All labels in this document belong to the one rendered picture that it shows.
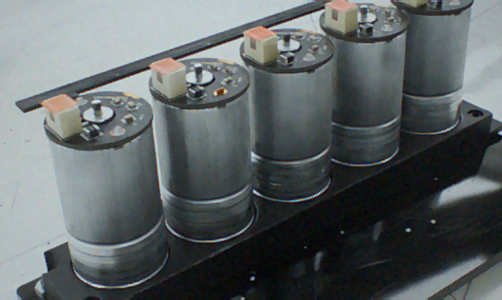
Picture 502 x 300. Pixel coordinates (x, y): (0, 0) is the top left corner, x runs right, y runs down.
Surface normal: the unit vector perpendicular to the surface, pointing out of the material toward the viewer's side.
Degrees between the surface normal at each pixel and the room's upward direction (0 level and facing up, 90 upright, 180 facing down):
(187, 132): 90
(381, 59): 90
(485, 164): 0
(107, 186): 90
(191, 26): 0
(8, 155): 0
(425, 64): 90
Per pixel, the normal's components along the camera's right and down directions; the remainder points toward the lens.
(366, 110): 0.00, 0.54
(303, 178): 0.34, 0.49
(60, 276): -0.04, -0.84
